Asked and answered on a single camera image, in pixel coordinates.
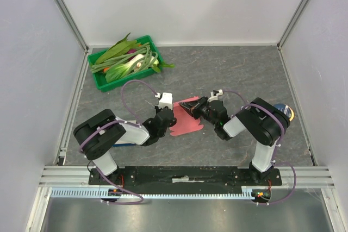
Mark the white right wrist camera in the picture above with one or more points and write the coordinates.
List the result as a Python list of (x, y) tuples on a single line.
[(214, 95)]

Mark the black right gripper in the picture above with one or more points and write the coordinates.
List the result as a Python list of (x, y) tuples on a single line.
[(200, 108)]

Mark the blue white book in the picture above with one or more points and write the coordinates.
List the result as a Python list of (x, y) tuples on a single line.
[(123, 144)]

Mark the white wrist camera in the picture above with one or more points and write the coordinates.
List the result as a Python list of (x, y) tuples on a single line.
[(214, 95), (165, 100)]

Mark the white radish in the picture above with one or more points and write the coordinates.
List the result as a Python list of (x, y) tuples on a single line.
[(139, 60)]

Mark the green leafy vegetable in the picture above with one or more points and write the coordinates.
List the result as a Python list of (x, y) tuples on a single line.
[(118, 49)]

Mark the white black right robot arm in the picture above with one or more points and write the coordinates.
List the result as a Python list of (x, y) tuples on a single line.
[(265, 122)]

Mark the pink paper box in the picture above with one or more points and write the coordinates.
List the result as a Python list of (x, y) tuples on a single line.
[(185, 123)]

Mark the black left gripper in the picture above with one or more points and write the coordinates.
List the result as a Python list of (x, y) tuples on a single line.
[(157, 109)]

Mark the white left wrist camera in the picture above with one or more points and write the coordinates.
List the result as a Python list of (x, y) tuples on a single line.
[(165, 100)]

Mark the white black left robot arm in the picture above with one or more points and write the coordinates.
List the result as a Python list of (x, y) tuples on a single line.
[(97, 135)]

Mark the yellow masking tape roll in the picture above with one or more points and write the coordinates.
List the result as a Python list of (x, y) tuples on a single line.
[(287, 110)]

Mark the green long beans bundle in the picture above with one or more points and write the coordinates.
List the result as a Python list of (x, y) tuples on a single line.
[(143, 49)]

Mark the bok choy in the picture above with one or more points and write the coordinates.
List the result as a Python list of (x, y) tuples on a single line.
[(119, 71)]

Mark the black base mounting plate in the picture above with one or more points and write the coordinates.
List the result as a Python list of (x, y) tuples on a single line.
[(139, 175)]

